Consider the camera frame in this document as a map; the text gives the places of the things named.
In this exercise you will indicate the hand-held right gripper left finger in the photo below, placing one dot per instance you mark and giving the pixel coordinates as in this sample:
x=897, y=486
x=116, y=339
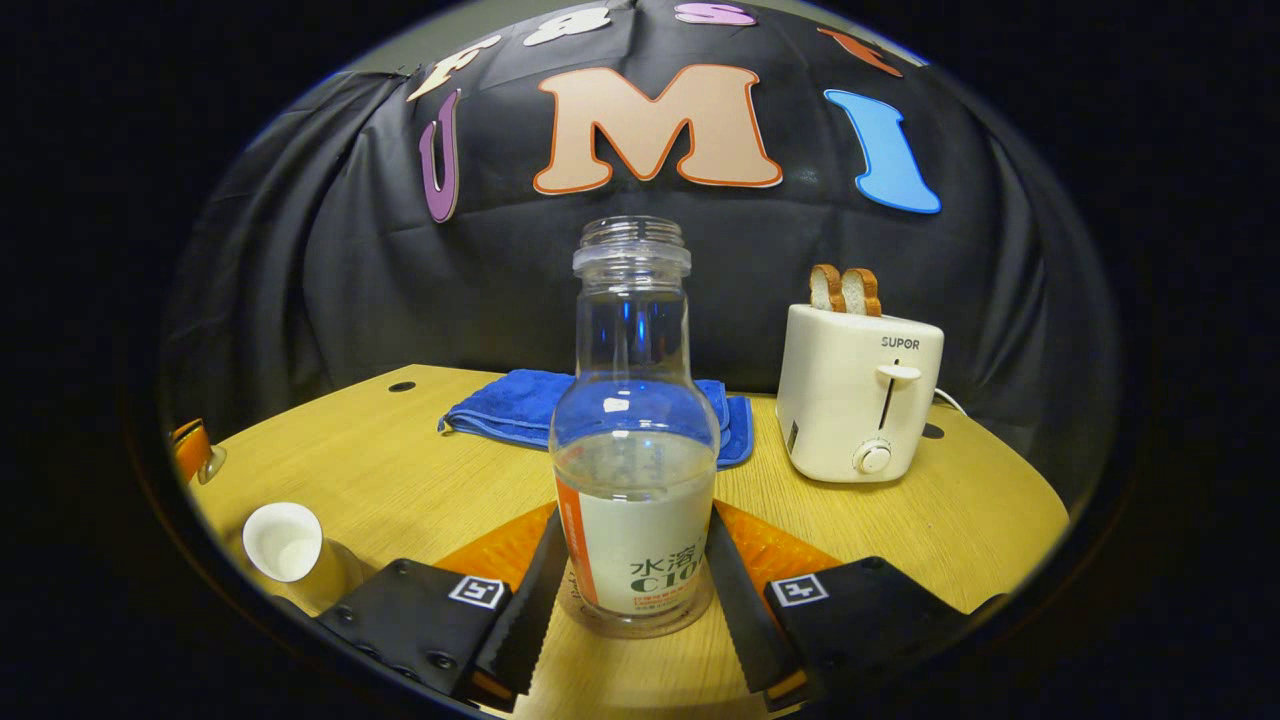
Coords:
x=525, y=620

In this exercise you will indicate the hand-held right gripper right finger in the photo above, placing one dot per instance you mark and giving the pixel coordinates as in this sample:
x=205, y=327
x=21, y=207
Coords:
x=740, y=620

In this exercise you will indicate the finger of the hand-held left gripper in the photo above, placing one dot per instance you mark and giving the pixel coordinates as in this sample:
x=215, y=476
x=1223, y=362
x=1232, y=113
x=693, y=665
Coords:
x=190, y=450

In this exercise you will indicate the cream teacup lid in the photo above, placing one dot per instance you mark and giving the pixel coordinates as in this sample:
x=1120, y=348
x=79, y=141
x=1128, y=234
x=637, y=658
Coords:
x=211, y=466

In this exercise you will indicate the cream ceramic teacup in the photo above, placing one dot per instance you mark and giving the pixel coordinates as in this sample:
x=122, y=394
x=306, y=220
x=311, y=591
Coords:
x=285, y=545

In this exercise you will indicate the clear plastic water bottle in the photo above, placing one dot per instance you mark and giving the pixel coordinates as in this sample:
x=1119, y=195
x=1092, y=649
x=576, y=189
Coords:
x=635, y=480

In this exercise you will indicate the folded blue towel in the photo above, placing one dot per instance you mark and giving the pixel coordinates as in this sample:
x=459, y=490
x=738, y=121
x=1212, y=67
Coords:
x=500, y=410

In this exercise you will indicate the white toaster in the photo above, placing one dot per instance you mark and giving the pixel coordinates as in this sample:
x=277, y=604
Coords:
x=840, y=400

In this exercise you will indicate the toast slice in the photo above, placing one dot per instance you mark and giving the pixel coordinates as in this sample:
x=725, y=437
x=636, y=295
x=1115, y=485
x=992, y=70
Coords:
x=826, y=288
x=863, y=293

